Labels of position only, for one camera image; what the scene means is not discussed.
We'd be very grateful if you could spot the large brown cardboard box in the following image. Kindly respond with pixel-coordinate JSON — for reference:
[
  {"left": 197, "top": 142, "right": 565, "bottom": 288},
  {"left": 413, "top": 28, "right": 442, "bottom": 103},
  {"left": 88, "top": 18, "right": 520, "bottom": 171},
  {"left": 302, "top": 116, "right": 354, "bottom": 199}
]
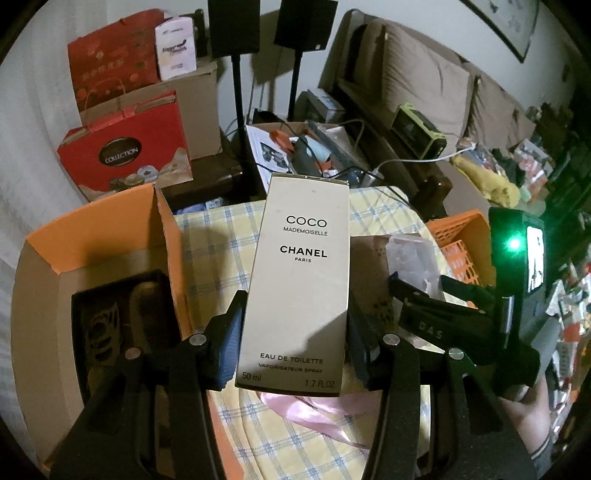
[{"left": 80, "top": 60, "right": 221, "bottom": 161}]

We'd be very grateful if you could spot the dark wooden stool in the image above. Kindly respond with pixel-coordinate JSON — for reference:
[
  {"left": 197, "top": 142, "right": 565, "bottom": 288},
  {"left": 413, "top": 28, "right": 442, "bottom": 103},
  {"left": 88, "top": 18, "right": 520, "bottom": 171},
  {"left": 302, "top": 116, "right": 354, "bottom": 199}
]
[{"left": 158, "top": 154, "right": 246, "bottom": 216}]

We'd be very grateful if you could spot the green black radio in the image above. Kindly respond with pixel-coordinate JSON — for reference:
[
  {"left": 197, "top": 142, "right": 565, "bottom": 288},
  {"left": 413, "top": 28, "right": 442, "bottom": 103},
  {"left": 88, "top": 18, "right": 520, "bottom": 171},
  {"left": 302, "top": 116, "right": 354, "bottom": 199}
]
[{"left": 389, "top": 103, "right": 447, "bottom": 158}]

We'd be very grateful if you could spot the yellow plush toy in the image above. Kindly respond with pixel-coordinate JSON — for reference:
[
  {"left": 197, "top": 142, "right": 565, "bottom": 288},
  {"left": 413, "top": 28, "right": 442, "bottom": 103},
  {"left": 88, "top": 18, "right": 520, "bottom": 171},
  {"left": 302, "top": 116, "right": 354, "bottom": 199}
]
[{"left": 451, "top": 152, "right": 521, "bottom": 209}]

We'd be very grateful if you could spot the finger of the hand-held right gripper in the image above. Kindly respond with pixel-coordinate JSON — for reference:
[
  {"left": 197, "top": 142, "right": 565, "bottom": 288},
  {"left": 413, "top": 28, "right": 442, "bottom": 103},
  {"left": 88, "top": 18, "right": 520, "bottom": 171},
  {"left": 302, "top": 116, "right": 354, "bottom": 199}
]
[
  {"left": 438, "top": 274, "right": 498, "bottom": 315},
  {"left": 388, "top": 271, "right": 498, "bottom": 346}
]

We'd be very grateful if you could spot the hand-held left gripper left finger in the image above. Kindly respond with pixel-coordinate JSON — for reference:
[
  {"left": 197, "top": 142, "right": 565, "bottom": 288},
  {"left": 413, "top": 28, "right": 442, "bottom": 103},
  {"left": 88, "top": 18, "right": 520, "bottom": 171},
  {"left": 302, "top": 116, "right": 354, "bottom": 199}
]
[{"left": 48, "top": 290, "right": 250, "bottom": 480}]

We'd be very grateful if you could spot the orange plastic basket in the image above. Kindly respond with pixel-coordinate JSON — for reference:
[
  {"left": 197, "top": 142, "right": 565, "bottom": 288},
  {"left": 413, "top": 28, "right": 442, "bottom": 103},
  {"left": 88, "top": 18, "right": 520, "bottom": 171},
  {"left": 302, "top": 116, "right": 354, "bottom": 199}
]
[{"left": 424, "top": 209, "right": 498, "bottom": 289}]

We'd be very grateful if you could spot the yellow checked tablecloth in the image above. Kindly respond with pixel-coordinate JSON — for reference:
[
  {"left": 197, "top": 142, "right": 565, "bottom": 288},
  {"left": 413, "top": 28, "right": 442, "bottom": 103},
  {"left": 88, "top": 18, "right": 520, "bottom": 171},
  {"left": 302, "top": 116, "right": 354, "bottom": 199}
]
[{"left": 173, "top": 185, "right": 444, "bottom": 480}]

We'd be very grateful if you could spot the white curtain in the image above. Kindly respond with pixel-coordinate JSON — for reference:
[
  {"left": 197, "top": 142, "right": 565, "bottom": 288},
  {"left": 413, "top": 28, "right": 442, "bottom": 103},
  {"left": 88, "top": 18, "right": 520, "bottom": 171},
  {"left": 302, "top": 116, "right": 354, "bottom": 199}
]
[{"left": 0, "top": 46, "right": 89, "bottom": 287}]

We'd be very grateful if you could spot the white cable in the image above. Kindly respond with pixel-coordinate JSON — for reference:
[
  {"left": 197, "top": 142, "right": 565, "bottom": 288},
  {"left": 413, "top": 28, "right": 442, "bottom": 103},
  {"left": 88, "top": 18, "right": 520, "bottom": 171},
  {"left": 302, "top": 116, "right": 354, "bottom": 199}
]
[{"left": 369, "top": 138, "right": 478, "bottom": 182}]

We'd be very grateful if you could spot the beige perfume box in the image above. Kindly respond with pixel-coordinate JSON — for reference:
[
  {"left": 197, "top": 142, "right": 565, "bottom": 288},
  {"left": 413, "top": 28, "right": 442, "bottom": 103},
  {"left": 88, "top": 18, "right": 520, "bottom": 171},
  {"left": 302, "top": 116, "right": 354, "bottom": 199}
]
[{"left": 235, "top": 173, "right": 352, "bottom": 398}]

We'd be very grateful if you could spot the small beige cushion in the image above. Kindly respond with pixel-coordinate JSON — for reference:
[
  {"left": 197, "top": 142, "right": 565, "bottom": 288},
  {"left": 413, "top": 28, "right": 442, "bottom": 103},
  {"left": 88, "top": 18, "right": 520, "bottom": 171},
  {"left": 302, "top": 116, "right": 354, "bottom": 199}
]
[{"left": 512, "top": 107, "right": 539, "bottom": 147}]

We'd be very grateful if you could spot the small grey box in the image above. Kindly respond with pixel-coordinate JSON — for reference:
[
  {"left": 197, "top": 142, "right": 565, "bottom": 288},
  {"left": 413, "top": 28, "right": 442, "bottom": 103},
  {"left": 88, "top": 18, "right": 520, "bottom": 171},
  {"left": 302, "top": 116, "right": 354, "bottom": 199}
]
[{"left": 295, "top": 89, "right": 348, "bottom": 124}]

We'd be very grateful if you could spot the white printed leaflet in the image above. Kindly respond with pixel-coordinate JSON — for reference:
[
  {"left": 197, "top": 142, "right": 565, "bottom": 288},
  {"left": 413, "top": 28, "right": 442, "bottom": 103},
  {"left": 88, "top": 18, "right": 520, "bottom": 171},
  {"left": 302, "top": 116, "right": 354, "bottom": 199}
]
[{"left": 246, "top": 126, "right": 297, "bottom": 186}]

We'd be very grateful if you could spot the person's right forearm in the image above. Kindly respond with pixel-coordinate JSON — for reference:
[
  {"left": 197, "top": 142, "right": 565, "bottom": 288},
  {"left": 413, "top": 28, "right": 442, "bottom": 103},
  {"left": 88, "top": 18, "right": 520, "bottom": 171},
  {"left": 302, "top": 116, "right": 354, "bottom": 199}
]
[{"left": 499, "top": 392, "right": 555, "bottom": 469}]

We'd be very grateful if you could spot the medium beige cushion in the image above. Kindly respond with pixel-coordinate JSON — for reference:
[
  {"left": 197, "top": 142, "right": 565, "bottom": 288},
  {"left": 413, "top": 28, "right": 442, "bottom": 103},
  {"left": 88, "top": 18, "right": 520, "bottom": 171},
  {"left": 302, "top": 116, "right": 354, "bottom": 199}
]
[{"left": 472, "top": 74, "right": 518, "bottom": 148}]

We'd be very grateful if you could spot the cardboard box of clutter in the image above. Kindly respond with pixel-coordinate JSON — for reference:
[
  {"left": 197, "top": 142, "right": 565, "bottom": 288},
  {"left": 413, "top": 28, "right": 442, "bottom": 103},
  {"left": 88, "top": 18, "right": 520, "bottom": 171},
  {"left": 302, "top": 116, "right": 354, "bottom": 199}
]
[{"left": 244, "top": 120, "right": 385, "bottom": 191}]

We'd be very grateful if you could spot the brown sofa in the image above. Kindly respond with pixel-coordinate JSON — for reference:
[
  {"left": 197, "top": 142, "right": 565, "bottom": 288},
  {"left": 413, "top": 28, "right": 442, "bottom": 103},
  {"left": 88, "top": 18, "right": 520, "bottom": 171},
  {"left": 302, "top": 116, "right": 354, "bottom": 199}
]
[{"left": 318, "top": 8, "right": 591, "bottom": 217}]

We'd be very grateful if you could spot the clear plastic bag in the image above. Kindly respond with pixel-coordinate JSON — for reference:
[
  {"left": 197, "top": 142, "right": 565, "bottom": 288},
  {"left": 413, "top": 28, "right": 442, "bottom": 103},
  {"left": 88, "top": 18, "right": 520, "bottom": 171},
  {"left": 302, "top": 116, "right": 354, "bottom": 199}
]
[{"left": 387, "top": 233, "right": 447, "bottom": 302}]

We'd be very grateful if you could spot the black tray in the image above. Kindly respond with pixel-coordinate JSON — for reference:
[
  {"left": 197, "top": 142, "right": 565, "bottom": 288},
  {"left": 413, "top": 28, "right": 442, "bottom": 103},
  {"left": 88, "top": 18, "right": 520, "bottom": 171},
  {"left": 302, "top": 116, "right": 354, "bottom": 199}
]
[{"left": 71, "top": 270, "right": 186, "bottom": 403}]

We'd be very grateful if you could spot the black speaker stand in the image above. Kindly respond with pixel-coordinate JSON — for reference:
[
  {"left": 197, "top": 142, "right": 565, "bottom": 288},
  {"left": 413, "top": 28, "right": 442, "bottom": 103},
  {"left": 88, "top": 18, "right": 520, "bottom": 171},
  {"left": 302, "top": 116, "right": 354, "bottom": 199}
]
[
  {"left": 287, "top": 46, "right": 303, "bottom": 121},
  {"left": 231, "top": 55, "right": 250, "bottom": 204}
]

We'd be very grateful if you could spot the pile of colourful packets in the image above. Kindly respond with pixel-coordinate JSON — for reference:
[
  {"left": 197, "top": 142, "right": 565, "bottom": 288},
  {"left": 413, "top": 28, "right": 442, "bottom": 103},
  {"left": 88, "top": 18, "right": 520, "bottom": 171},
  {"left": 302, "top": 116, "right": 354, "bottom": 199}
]
[{"left": 508, "top": 136, "right": 578, "bottom": 204}]

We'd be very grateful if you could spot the red patterned gift bag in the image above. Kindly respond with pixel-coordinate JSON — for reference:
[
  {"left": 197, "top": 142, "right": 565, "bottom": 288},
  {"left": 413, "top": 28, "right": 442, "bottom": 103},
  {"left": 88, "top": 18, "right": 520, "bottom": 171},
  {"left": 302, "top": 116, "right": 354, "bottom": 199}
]
[{"left": 66, "top": 8, "right": 168, "bottom": 112}]

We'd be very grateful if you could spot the small white box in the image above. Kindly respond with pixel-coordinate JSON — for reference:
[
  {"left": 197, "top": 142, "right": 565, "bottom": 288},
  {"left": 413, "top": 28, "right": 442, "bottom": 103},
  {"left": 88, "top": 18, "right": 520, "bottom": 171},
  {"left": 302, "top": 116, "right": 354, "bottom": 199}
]
[{"left": 154, "top": 15, "right": 195, "bottom": 82}]

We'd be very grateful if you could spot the framed wall painting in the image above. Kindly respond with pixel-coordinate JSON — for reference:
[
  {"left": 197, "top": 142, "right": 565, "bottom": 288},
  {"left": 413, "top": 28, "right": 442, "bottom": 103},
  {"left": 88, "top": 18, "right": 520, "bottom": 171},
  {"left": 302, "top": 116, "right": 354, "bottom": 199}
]
[{"left": 461, "top": 0, "right": 542, "bottom": 64}]

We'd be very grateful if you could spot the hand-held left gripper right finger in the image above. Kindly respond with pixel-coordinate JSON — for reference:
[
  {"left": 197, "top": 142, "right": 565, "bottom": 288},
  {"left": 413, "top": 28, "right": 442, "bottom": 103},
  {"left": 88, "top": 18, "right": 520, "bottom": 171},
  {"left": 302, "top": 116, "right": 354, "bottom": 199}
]
[{"left": 346, "top": 314, "right": 539, "bottom": 480}]

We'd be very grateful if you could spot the pink ribbon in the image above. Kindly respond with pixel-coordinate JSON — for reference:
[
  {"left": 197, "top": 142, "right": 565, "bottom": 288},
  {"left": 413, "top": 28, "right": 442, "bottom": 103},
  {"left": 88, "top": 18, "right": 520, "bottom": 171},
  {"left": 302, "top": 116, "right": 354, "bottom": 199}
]
[{"left": 257, "top": 391, "right": 385, "bottom": 449}]

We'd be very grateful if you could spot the orange cardboard box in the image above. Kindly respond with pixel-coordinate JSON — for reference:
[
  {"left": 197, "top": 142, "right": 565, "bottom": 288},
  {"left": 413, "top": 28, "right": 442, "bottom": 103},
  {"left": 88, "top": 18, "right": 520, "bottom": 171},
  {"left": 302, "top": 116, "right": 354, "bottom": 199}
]
[{"left": 13, "top": 184, "right": 260, "bottom": 468}]

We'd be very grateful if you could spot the black speaker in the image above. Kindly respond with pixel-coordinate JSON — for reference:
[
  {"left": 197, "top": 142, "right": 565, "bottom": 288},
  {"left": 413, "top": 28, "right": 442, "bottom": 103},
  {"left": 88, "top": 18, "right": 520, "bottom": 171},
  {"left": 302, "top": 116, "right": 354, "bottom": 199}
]
[
  {"left": 207, "top": 0, "right": 262, "bottom": 59},
  {"left": 274, "top": 0, "right": 339, "bottom": 49}
]

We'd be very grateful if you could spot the large beige cushion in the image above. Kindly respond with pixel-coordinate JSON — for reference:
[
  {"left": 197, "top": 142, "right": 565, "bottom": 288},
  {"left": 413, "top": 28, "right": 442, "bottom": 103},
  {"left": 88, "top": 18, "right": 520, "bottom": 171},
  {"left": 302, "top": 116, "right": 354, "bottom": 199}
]
[{"left": 381, "top": 21, "right": 476, "bottom": 139}]

